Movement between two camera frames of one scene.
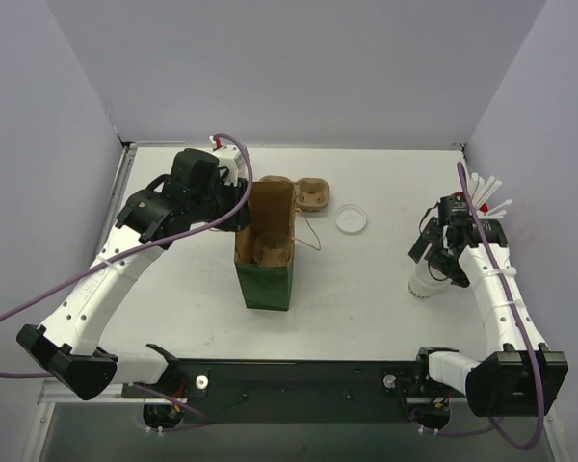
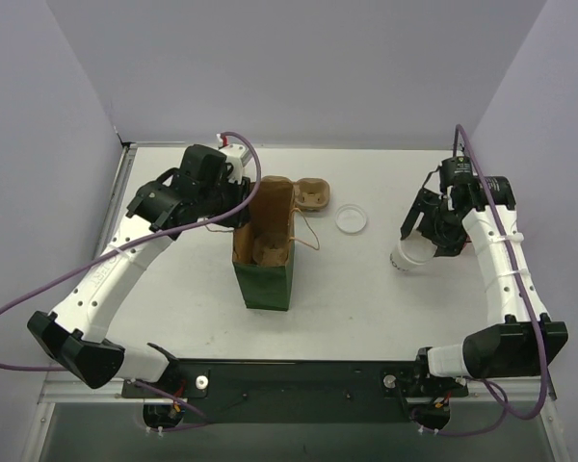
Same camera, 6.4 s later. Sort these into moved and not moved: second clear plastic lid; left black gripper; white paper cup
Moved: white paper cup
Not moved: left black gripper; second clear plastic lid
